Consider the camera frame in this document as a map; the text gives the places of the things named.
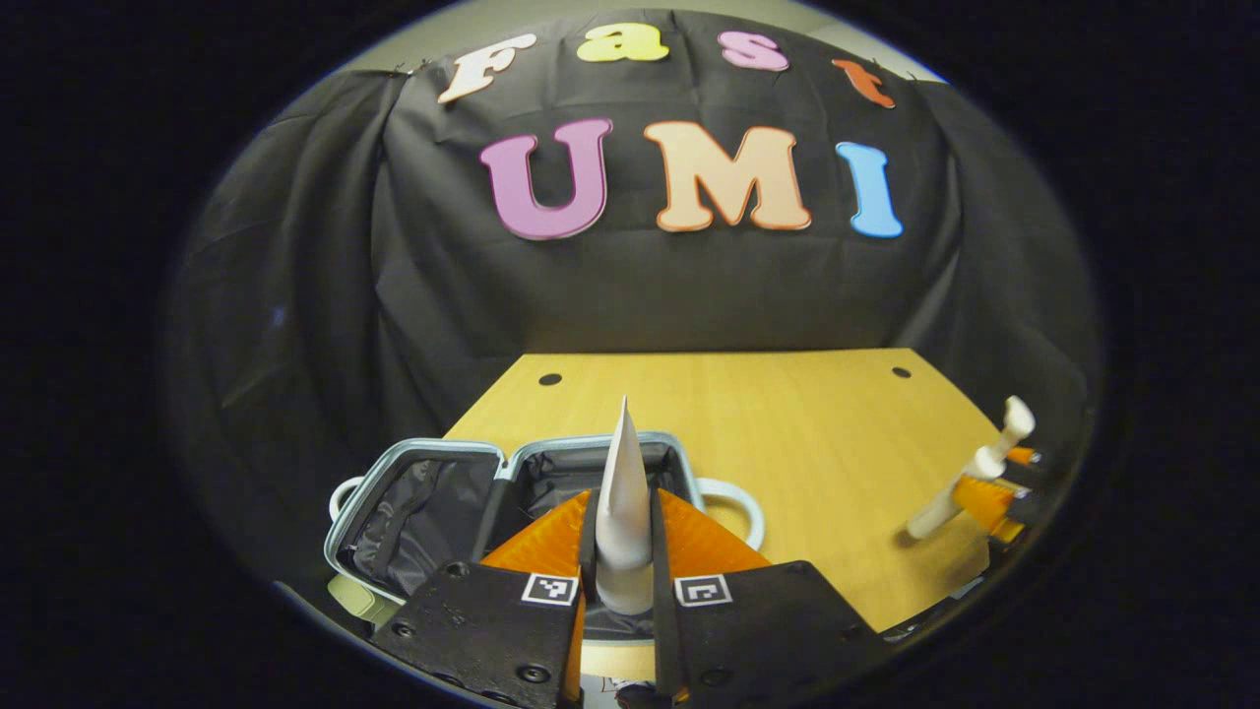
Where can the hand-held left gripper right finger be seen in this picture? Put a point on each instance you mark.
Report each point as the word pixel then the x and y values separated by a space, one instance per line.
pixel 748 630

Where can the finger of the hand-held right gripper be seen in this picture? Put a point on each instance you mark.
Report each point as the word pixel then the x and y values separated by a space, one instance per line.
pixel 989 502
pixel 1024 456

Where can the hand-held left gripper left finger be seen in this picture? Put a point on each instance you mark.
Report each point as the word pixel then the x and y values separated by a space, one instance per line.
pixel 492 630

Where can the slim white capped skin care tube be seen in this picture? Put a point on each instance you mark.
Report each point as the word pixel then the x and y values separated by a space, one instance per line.
pixel 975 468

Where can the light blue suitcase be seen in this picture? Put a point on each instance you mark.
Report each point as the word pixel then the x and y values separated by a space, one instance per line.
pixel 423 512

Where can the black backdrop cloth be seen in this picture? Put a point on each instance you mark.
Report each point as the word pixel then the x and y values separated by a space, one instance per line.
pixel 640 295

